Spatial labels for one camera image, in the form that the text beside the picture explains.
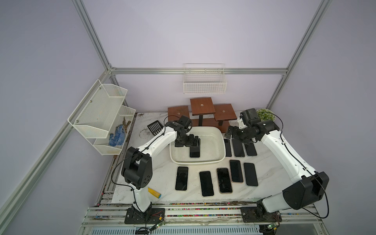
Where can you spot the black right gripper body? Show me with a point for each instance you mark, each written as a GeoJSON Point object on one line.
{"type": "Point", "coordinates": [243, 135]}

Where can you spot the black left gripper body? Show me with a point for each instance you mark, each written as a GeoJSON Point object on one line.
{"type": "Point", "coordinates": [186, 140]}

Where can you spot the black phone mint case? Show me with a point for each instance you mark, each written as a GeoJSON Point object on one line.
{"type": "Point", "coordinates": [195, 151]}

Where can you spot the black phone grey case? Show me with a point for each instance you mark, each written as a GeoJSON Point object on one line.
{"type": "Point", "coordinates": [228, 148]}

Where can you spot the white plastic storage box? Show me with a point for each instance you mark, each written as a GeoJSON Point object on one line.
{"type": "Point", "coordinates": [212, 148]}

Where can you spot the black phone cream case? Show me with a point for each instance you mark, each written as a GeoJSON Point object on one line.
{"type": "Point", "coordinates": [181, 183]}

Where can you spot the black phone pink case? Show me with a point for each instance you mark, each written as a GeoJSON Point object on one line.
{"type": "Point", "coordinates": [236, 171]}

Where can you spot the black phone beige case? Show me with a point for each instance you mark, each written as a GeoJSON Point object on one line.
{"type": "Point", "coordinates": [206, 183]}

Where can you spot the black phone tan case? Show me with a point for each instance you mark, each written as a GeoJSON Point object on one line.
{"type": "Point", "coordinates": [224, 181]}

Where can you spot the black phone clear case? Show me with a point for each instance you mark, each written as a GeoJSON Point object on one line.
{"type": "Point", "coordinates": [250, 149]}

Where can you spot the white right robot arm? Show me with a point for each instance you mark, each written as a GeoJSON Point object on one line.
{"type": "Point", "coordinates": [307, 185]}

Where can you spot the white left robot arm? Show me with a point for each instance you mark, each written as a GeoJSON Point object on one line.
{"type": "Point", "coordinates": [137, 168]}

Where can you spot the green plant white pot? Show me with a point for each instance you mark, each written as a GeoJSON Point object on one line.
{"type": "Point", "coordinates": [266, 114]}

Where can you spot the black slotted scoop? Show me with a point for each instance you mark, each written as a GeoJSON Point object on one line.
{"type": "Point", "coordinates": [155, 127]}

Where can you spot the brown wooden tiered stand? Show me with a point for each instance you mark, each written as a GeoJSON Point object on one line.
{"type": "Point", "coordinates": [208, 113]}

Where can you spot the teal yellow garden fork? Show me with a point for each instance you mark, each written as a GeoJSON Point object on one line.
{"type": "Point", "coordinates": [154, 193]}

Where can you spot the brown twigs in shelf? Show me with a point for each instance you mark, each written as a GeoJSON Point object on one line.
{"type": "Point", "coordinates": [125, 124]}

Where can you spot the blue crumpled cloth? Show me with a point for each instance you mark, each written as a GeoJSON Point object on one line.
{"type": "Point", "coordinates": [118, 138]}

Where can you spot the white mesh two-tier shelf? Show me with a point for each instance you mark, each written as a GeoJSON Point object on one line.
{"type": "Point", "coordinates": [99, 113]}

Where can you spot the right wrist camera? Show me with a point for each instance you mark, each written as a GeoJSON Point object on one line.
{"type": "Point", "coordinates": [248, 118]}

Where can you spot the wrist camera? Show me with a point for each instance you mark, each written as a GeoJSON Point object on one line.
{"type": "Point", "coordinates": [248, 118]}
{"type": "Point", "coordinates": [186, 122]}

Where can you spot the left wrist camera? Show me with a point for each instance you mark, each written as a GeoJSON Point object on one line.
{"type": "Point", "coordinates": [186, 122]}

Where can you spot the white wire wall basket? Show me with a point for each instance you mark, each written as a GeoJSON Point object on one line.
{"type": "Point", "coordinates": [205, 78]}

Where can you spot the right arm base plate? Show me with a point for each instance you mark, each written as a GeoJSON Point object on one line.
{"type": "Point", "coordinates": [258, 213]}

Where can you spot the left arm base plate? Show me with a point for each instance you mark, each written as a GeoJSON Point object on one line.
{"type": "Point", "coordinates": [150, 216]}

